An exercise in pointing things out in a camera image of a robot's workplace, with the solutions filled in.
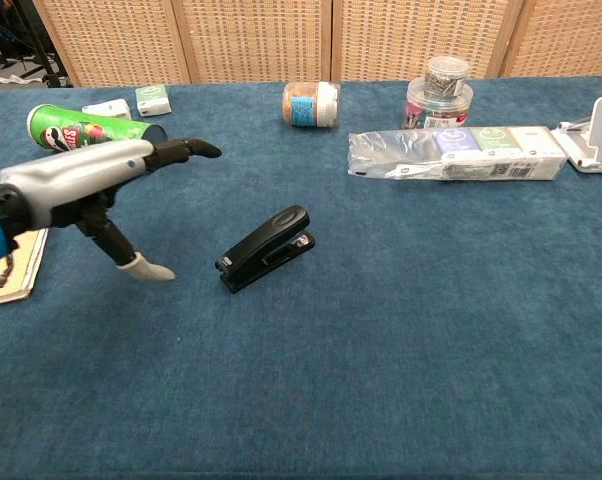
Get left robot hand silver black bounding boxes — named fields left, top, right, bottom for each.
left=0, top=137, right=223, bottom=284

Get black stapler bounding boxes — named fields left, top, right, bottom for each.
left=214, top=204, right=317, bottom=295

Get brown spiral notebook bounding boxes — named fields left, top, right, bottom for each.
left=0, top=227, right=50, bottom=309

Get green chips can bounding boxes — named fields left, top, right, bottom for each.
left=26, top=103, right=169, bottom=154

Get black tripod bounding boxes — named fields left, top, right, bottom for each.
left=10, top=0, right=75, bottom=89

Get small green and white box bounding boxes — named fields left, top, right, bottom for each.
left=469, top=126, right=525, bottom=181
left=134, top=84, right=173, bottom=118

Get wicker folding screen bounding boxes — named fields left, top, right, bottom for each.
left=30, top=0, right=602, bottom=86

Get clear jar with orange contents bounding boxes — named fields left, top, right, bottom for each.
left=281, top=81, right=342, bottom=128

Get clear plastic package bag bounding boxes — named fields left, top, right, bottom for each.
left=347, top=125, right=568, bottom=182

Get blue table mat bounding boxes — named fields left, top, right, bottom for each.
left=0, top=74, right=602, bottom=480

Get large clear jar colourful clips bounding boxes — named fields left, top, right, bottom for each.
left=405, top=77, right=475, bottom=130

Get small purple and white box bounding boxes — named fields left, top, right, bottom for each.
left=433, top=127, right=485, bottom=181

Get small clear jar metal pins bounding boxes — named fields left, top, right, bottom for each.
left=426, top=55, right=470, bottom=99

